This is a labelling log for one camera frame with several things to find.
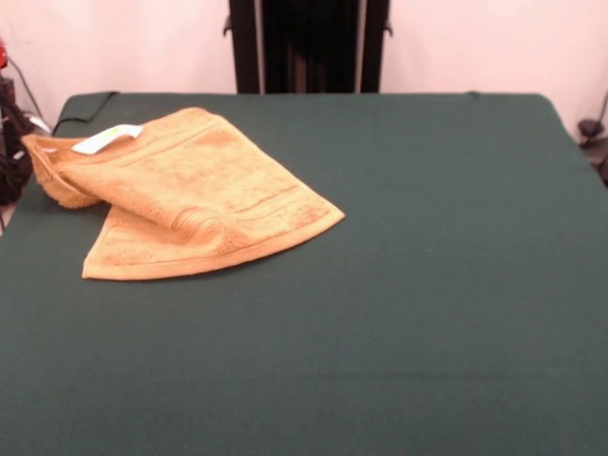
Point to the tan terry towel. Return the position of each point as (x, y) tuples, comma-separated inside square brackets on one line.
[(190, 190)]

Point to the dark green table cloth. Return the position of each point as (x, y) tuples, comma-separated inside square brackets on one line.
[(380, 285)]

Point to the small black wall device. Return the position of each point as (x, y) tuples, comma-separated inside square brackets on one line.
[(6, 88)]

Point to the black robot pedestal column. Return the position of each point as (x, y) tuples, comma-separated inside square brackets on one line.
[(309, 47)]

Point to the black power adapter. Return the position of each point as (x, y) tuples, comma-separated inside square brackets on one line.
[(589, 128)]

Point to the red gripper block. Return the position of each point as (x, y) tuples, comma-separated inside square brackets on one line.
[(3, 54)]

